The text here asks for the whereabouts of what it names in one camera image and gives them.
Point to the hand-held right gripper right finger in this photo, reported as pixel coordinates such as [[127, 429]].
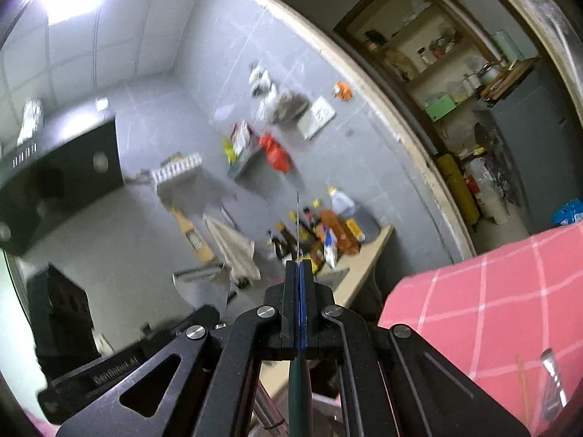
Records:
[[307, 291]]

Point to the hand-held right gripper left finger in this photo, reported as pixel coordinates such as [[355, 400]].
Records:
[[290, 291]]

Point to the yellow label sauce bottle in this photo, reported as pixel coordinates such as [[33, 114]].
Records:
[[314, 255]]

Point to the blue white packet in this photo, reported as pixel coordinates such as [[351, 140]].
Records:
[[330, 248]]

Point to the beige kitchen counter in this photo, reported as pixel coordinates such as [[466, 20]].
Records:
[[364, 255]]

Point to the beige hanging towel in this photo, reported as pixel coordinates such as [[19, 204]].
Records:
[[234, 250]]

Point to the red cap sauce bottle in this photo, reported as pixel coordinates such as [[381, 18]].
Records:
[[310, 218]]

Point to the steel faucet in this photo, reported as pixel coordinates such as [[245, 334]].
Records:
[[200, 274]]

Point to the cooking oil jug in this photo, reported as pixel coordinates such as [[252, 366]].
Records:
[[342, 202]]

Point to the wooden grater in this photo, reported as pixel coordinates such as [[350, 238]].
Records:
[[193, 236]]

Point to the red plastic bag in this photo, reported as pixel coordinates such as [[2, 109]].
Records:
[[275, 154]]

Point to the colourful snack packets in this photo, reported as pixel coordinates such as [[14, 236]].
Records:
[[239, 139]]

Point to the pink checkered tablecloth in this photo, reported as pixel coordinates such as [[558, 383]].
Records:
[[478, 305]]

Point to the clear plastic bag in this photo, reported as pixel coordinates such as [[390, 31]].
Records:
[[282, 104]]

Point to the black range hood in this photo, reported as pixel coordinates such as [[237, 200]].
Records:
[[54, 182]]

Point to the orange plug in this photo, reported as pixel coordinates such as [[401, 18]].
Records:
[[342, 91]]

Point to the white plastic jug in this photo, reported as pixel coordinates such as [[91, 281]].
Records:
[[489, 195]]

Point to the green box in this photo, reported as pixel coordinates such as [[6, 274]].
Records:
[[439, 107]]

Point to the wooden chopstick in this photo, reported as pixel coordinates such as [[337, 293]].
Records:
[[524, 387]]

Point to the grey cabinet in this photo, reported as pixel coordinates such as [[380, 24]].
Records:
[[537, 145]]

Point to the wooden shelf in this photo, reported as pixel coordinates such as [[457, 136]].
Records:
[[410, 32]]

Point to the small steel pot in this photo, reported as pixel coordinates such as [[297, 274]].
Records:
[[488, 73]]

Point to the wooden cutting boards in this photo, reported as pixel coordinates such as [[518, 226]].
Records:
[[508, 79]]

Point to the pale green thermos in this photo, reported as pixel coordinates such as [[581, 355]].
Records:
[[505, 45]]

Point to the grey wall rack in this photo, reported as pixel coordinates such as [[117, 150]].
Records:
[[246, 166]]

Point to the white wall rack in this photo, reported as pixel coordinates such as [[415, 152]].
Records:
[[177, 168]]

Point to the white wall socket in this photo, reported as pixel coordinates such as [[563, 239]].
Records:
[[318, 118]]

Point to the worn door frame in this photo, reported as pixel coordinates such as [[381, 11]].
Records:
[[410, 136]]

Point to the silver exhaust duct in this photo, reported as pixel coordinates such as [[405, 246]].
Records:
[[31, 120]]

